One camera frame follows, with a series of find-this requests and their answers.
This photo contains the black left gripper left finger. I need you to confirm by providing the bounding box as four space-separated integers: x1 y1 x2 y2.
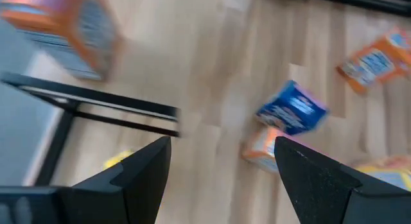
0 136 172 224

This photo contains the orange Mini-Wheats cereal box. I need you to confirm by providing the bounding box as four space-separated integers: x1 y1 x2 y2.
335 26 411 96
0 0 123 82
241 126 290 173

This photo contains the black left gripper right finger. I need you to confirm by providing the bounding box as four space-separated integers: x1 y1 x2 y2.
274 136 411 224

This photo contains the wooden shelf with black legs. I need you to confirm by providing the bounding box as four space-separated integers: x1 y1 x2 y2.
0 18 182 188

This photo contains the blue Frosted Flakes cereal box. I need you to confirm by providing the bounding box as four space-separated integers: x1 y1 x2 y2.
255 80 330 136

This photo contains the yellow Corn Pops cereal box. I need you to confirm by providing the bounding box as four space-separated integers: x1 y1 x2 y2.
102 149 136 170
353 155 411 192

